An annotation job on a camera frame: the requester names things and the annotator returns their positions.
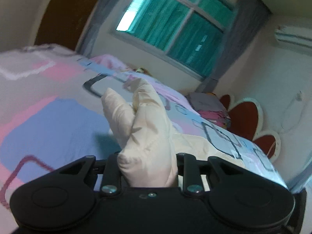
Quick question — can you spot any cream quilted jacket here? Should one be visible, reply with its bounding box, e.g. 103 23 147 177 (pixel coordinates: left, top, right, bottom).
101 79 245 188

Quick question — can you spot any stack of folded clothes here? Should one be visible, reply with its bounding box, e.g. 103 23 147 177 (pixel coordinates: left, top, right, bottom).
186 92 231 129

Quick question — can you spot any pink lilac blanket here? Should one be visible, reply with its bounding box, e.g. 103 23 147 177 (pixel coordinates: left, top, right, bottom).
91 54 195 113

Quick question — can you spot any red white heart headboard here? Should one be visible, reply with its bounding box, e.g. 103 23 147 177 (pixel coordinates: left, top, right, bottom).
219 94 281 163

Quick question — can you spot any patterned blue pink bedsheet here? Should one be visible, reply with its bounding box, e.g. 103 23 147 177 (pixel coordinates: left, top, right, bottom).
0 44 289 210

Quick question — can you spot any yellow patterned pillow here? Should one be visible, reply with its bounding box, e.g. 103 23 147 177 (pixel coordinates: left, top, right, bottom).
135 67 152 77

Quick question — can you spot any window with green curtain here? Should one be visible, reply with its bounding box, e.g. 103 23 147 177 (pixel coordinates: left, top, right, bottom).
113 0 234 79

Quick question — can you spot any grey right curtain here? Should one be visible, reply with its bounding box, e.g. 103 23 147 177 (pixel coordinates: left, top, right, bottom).
195 0 271 92

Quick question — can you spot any grey curtain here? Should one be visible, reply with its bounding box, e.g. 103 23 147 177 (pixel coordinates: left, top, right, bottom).
195 0 271 92
77 0 119 57

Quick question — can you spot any dark brown wooden door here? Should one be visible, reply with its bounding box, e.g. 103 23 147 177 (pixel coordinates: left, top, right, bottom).
35 0 98 50

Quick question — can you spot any grey left curtain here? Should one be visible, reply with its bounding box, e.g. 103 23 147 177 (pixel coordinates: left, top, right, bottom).
77 0 119 57

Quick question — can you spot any white hanging cable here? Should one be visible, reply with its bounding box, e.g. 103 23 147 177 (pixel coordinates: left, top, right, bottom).
266 90 305 156

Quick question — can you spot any white wall air conditioner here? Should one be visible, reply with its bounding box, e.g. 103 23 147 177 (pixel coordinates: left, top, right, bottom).
274 25 311 48

